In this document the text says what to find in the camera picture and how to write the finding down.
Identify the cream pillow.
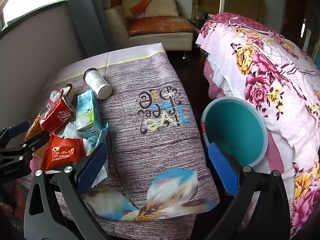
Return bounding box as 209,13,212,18
144,0,179,18

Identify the pink cloth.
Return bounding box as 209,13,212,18
266,130,295,180

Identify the beige sofa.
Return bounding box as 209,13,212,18
104,0,194,59

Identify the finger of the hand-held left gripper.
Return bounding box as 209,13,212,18
0,120,30,143
0,131,50,180

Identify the grey blue curtain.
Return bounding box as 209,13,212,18
59,0,110,58

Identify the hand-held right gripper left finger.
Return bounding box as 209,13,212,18
24,142,110,240

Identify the teal trash bin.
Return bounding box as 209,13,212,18
200,96,269,168

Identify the orange white printed pillow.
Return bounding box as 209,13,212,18
122,0,154,18

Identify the dark wooden cabinet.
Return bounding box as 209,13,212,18
285,0,320,55

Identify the blue white wrapper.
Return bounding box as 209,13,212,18
59,121,110,189

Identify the orange yellow snack packet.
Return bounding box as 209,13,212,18
24,114,44,142

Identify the grey printed tablecloth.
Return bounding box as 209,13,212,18
20,42,220,222

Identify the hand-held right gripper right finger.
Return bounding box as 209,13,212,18
207,142,292,240

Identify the silver pink snack packet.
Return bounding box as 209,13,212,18
46,89,67,108

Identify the pink floral blanket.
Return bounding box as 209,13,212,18
195,12,320,238

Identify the orange seat cushion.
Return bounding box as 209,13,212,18
128,17,194,36

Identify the white cylindrical can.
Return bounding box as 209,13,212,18
82,67,113,100

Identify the red wafer packet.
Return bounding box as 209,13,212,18
41,134,87,172

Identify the crushed red cola can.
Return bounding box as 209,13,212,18
39,95,75,134

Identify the blue green milk carton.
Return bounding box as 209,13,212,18
75,90,102,132

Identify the brown board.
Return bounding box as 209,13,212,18
225,0,265,23

